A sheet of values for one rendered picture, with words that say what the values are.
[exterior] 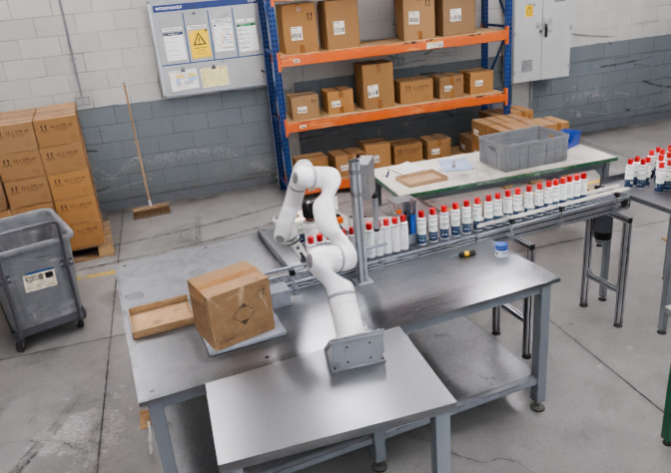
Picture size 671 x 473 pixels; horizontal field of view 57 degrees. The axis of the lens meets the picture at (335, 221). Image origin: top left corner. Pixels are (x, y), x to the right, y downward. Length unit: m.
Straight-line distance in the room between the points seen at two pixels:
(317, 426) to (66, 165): 4.31
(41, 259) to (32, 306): 0.36
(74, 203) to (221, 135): 2.13
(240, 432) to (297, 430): 0.21
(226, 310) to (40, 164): 3.68
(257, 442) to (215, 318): 0.66
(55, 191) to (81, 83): 1.68
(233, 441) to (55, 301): 2.86
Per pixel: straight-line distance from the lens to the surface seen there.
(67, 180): 6.22
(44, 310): 5.04
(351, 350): 2.63
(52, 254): 4.88
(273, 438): 2.39
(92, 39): 7.45
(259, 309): 2.88
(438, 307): 3.07
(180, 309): 3.32
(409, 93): 7.33
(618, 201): 4.39
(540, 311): 3.45
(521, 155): 5.14
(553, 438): 3.66
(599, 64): 9.51
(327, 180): 2.85
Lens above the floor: 2.36
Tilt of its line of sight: 22 degrees down
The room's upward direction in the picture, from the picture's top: 5 degrees counter-clockwise
